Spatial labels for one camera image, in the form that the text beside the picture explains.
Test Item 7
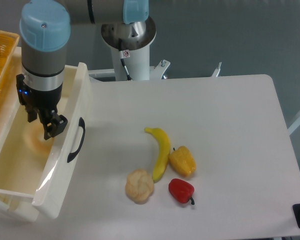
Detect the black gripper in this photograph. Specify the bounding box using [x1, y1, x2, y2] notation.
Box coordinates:
[16, 74, 68, 140]

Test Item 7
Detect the beige ring donut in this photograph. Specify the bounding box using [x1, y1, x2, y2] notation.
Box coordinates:
[22, 121, 54, 157]

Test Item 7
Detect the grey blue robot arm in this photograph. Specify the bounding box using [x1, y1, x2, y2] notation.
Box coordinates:
[16, 0, 150, 140]

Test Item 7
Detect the white upper drawer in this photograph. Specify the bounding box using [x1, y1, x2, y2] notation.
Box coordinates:
[0, 63, 93, 219]

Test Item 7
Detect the white drawer cabinet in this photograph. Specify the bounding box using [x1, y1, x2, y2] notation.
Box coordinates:
[0, 46, 39, 222]

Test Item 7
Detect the beige round bread bun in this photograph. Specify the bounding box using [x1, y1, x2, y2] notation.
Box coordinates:
[125, 168, 154, 204]

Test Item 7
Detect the yellow banana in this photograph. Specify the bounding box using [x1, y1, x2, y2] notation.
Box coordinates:
[144, 127, 171, 183]

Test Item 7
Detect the yellow bell pepper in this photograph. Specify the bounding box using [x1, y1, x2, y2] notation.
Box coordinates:
[168, 145, 197, 177]

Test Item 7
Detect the red bell pepper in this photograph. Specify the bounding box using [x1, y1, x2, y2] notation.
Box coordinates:
[168, 178, 195, 206]

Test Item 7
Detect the black drawer handle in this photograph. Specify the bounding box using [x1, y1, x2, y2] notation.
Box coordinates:
[67, 117, 86, 163]

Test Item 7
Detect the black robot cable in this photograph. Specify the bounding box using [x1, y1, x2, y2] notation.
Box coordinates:
[117, 37, 134, 81]

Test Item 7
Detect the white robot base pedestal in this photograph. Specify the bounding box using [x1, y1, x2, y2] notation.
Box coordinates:
[88, 17, 171, 81]

